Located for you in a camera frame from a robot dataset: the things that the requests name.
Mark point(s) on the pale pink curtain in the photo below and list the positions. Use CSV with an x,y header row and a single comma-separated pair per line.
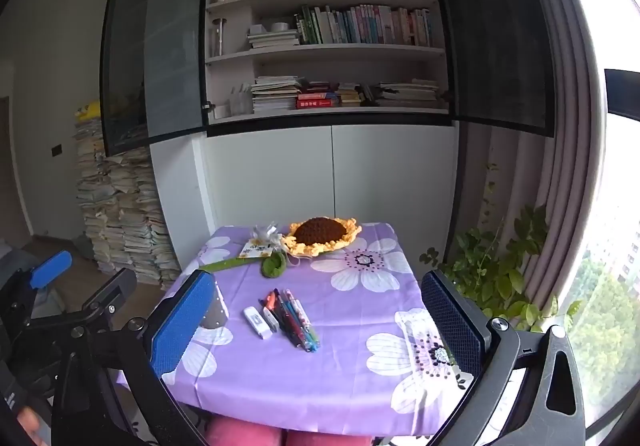
x,y
560,176

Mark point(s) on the stacks of books and magazines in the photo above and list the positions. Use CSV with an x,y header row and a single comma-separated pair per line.
x,y
275,96

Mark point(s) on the glass bottle with metal lid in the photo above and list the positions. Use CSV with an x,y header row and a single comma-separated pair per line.
x,y
218,39

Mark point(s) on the tall pile of old books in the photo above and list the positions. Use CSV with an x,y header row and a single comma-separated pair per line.
x,y
120,226

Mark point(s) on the large glass window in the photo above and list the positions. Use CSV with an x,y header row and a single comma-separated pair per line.
x,y
617,226

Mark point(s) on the crochet sunflower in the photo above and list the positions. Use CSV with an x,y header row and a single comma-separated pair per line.
x,y
320,228

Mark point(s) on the grey tape roll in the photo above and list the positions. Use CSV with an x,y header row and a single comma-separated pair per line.
x,y
281,27

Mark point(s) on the bunch of assorted pens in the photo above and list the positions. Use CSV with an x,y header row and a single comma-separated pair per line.
x,y
295,321

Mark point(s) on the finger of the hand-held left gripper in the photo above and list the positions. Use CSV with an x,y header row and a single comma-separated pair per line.
x,y
50,270
112,291

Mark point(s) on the glass bookcase door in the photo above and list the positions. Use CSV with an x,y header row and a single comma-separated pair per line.
x,y
490,51
165,51

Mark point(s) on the small stack of white books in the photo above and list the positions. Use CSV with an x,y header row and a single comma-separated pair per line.
x,y
272,40

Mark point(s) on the black window frame bar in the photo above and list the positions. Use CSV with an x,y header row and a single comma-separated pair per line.
x,y
622,94

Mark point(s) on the black wall switch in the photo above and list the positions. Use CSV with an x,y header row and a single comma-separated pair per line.
x,y
57,151

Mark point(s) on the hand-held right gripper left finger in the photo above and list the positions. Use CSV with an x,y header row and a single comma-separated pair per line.
x,y
182,321

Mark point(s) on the row of upright books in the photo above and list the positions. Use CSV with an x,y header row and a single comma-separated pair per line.
x,y
360,24

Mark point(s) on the green potted plant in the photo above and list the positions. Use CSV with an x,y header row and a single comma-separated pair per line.
x,y
500,271

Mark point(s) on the sunflower print gift tag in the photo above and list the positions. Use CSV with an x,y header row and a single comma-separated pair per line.
x,y
255,250

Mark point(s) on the person's pink trousers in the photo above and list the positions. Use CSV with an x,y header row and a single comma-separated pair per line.
x,y
250,433

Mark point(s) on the yellow toy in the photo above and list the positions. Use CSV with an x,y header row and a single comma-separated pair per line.
x,y
87,111

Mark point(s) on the purple floral tablecloth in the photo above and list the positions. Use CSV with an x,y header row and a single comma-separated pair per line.
x,y
350,331

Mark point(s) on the white eraser with sleeve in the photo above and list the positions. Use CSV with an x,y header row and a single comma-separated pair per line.
x,y
272,321

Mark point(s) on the white bookcase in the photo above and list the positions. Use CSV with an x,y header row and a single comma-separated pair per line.
x,y
325,54

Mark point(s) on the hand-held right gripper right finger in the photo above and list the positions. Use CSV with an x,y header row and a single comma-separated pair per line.
x,y
452,321

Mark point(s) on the grey fabric pen holder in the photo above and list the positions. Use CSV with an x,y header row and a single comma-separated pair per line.
x,y
218,315

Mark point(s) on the person's left hand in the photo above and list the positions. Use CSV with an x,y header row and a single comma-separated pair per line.
x,y
32,423

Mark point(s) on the clear plastic organizer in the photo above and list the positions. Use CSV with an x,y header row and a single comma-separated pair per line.
x,y
237,104

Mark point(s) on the white correction tape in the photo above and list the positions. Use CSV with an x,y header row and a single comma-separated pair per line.
x,y
255,322

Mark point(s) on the wooden door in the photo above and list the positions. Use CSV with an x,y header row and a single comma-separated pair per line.
x,y
10,186

